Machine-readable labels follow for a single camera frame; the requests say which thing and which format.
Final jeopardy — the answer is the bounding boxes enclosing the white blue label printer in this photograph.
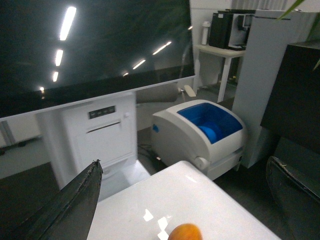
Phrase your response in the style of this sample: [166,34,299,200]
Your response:
[151,100,248,180]

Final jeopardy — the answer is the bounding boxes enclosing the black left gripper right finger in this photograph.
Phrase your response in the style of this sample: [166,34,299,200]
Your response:
[266,156,320,240]

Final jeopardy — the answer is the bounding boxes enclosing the white checkout scale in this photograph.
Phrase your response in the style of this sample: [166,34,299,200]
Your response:
[88,161,277,240]

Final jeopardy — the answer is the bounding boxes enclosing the black coffee machine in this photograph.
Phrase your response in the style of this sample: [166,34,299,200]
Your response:
[208,9,256,51]

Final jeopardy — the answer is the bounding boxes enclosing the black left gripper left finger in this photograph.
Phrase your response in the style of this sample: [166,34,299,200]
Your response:
[9,160,103,240]

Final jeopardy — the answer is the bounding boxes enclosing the white side table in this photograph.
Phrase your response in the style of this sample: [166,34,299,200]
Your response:
[192,44,245,103]

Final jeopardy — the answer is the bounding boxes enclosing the dark red mango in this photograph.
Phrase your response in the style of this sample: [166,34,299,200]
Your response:
[168,223,203,240]

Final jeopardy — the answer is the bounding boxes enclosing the black box cabinet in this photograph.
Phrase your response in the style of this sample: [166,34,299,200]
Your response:
[260,40,320,153]

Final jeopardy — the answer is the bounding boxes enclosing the white water bottle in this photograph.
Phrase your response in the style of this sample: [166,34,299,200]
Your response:
[201,21,211,46]

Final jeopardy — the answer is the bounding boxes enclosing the white tall cabinet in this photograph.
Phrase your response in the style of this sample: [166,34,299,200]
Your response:
[232,10,319,168]

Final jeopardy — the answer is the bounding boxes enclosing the white POS terminal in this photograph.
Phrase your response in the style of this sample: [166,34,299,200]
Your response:
[0,0,195,188]

